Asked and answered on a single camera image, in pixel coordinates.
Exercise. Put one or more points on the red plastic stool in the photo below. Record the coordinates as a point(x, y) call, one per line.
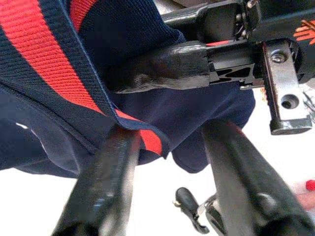
point(310, 185)

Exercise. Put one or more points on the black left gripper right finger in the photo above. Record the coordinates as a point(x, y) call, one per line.
point(248, 186)

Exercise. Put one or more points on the red plastic hanger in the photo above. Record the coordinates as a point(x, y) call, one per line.
point(216, 44)

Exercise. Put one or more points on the navy knit sweater red trim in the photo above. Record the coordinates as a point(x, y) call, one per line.
point(73, 86)

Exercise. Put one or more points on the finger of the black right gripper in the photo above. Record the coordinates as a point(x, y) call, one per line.
point(172, 66)
point(197, 17)

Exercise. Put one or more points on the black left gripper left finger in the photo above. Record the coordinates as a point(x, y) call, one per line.
point(103, 186)

